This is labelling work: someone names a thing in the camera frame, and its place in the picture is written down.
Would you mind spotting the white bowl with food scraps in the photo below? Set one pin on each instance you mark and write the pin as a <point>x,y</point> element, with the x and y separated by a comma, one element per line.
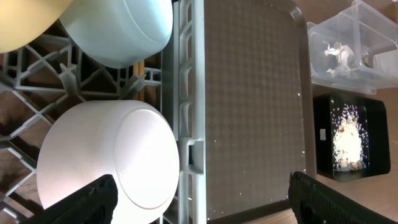
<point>127,139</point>

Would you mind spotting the wooden chopstick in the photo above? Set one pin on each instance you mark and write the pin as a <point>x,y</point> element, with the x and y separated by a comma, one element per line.
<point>141,93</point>
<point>136,68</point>

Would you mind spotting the pile of rice and peanuts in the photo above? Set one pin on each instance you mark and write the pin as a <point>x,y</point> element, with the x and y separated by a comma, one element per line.
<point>350,140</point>

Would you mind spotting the grey plastic dishwasher rack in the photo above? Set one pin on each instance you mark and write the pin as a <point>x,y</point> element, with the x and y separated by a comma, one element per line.
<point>188,103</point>

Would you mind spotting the dark brown serving tray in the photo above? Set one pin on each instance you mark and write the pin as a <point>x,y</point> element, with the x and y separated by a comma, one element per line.
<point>258,104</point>

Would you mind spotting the light blue bowl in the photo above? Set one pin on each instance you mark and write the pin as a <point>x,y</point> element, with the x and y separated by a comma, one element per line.
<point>119,33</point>

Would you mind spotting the black plastic tray bin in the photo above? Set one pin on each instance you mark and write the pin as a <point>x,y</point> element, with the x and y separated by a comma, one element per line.
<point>379,153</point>

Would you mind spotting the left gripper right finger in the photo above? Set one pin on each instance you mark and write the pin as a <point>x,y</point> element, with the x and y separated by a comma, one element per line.
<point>314,202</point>

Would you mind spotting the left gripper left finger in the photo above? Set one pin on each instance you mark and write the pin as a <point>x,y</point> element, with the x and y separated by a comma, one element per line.
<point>91,204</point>

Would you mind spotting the clear plastic bin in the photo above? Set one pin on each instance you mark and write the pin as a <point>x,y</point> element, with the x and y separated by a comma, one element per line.
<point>363,29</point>

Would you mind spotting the yellow snack wrapper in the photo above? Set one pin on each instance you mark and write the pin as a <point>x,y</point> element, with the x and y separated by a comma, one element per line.
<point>366,59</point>

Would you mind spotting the yellow plate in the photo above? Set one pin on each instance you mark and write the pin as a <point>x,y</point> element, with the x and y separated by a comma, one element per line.
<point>24,20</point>

